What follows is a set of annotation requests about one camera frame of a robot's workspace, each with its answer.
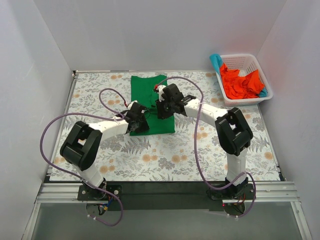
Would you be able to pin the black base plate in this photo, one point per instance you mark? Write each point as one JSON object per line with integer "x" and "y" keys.
{"x": 176, "y": 195}

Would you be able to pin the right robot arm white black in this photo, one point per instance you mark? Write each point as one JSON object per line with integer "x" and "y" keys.
{"x": 233, "y": 131}

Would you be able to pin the orange t shirt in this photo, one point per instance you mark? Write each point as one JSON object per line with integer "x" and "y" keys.
{"x": 240, "y": 87}

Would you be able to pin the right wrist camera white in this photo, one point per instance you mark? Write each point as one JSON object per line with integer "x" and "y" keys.
{"x": 159, "y": 89}

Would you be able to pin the floral table mat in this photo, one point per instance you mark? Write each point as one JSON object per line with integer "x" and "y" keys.
{"x": 192, "y": 153}

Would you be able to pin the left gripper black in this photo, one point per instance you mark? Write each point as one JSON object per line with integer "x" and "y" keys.
{"x": 141, "y": 124}

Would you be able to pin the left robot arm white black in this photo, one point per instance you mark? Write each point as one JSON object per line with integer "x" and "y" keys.
{"x": 81, "y": 145}

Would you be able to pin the green t shirt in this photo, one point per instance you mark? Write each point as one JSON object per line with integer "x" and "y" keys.
{"x": 142, "y": 90}

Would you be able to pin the white plastic basket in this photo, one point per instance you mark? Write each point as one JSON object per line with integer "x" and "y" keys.
{"x": 246, "y": 63}

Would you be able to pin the light blue t shirt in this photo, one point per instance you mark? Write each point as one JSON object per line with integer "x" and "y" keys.
{"x": 216, "y": 62}

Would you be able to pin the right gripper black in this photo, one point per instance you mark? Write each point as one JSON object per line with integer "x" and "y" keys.
{"x": 161, "y": 110}

